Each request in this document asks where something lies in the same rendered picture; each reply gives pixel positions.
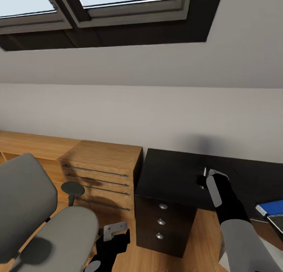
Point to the fixed window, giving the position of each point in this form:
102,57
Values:
64,24

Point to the notebook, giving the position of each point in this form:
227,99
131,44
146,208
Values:
277,220

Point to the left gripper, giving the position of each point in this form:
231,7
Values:
118,244

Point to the desktop computer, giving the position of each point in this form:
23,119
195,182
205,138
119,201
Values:
276,254

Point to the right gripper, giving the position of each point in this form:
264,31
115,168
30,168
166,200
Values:
201,180

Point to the swivel chair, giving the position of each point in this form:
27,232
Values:
28,198

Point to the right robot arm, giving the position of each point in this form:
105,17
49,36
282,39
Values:
245,250

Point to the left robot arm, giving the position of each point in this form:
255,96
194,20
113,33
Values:
108,247

